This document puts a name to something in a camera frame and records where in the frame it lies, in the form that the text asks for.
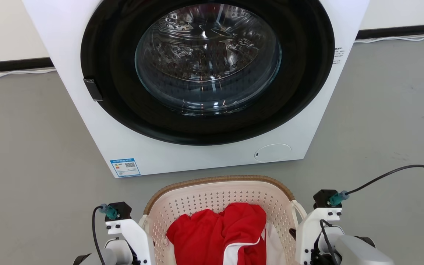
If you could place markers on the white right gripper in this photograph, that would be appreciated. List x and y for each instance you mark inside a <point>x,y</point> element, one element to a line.
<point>307,230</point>

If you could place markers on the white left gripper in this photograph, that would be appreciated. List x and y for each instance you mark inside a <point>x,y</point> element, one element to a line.
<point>142,237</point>

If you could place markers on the beige perforated laundry basket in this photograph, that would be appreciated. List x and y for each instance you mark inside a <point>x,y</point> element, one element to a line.
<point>212,195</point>

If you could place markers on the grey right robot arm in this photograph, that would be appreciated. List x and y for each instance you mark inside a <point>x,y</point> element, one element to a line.
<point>355,250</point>

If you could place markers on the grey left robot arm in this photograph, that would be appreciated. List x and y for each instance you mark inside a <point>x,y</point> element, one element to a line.
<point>107,255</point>

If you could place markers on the red and white garment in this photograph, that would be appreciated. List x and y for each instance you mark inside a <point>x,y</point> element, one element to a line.
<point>212,232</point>

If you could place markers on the blue energy label sticker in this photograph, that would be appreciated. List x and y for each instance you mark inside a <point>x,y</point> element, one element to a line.
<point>125,167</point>

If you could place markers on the round white filter cover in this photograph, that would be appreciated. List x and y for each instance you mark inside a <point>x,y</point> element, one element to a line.
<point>272,152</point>

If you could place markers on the white front-load washing machine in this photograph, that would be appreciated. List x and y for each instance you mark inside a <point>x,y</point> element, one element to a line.
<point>87,121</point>

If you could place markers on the black round washer door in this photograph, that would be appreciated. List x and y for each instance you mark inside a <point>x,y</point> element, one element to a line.
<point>116,92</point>

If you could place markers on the small printed warning label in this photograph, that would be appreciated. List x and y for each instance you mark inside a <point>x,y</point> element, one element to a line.
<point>338,55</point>

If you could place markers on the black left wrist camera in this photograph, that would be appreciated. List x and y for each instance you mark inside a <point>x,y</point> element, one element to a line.
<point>120,211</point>

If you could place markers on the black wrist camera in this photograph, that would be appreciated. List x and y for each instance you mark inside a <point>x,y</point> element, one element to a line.
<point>120,211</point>
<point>321,198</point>

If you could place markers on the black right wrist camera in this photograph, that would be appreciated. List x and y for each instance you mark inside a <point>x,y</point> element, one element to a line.
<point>321,198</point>

